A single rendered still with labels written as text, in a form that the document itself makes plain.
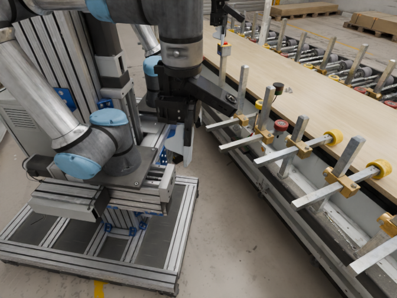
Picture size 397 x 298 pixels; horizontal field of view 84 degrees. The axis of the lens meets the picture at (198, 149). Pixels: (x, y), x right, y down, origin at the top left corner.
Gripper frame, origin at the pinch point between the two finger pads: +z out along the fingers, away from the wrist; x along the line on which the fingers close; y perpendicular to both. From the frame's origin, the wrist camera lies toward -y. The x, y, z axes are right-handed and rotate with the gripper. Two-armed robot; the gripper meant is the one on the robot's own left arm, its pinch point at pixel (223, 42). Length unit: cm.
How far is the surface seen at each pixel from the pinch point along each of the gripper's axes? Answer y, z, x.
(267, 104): -26.8, 26.5, 12.6
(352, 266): -49, 36, 90
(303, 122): -41, 23, 33
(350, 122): -80, 42, -2
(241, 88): -12.5, 28.8, -8.2
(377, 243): -68, 47, 74
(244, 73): -13.0, 18.9, -8.3
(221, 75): 1.6, 30.5, -29.8
